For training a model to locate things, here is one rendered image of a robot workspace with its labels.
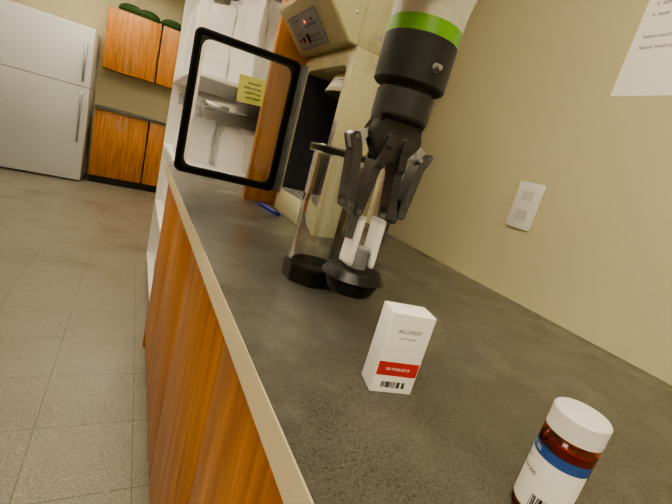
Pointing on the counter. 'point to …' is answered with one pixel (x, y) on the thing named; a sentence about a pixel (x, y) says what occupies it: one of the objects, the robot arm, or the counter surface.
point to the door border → (192, 103)
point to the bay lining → (309, 130)
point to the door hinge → (291, 127)
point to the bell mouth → (336, 85)
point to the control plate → (308, 29)
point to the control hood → (341, 30)
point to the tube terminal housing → (374, 27)
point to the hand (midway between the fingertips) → (362, 240)
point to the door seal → (190, 101)
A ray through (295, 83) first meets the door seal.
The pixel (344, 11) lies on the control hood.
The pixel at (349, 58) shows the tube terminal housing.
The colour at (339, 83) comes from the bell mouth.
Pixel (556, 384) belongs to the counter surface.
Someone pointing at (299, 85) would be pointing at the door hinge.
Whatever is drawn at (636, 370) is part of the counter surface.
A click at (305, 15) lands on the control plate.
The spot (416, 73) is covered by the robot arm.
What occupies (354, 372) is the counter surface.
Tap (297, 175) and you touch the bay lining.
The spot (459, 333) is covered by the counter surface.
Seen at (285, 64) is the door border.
